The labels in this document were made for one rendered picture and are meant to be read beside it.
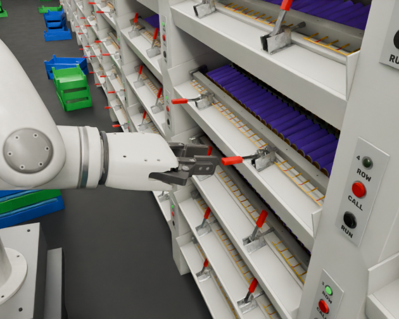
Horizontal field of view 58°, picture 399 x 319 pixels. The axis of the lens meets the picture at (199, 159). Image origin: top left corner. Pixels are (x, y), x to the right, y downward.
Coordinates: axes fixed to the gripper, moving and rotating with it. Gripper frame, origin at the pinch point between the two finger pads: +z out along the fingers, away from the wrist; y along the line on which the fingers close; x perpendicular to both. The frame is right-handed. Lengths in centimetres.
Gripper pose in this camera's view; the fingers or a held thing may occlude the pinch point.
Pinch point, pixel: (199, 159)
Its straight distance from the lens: 56.7
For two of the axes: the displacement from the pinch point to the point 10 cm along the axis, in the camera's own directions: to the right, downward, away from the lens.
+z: 9.0, 0.1, 4.4
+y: 3.7, 5.0, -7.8
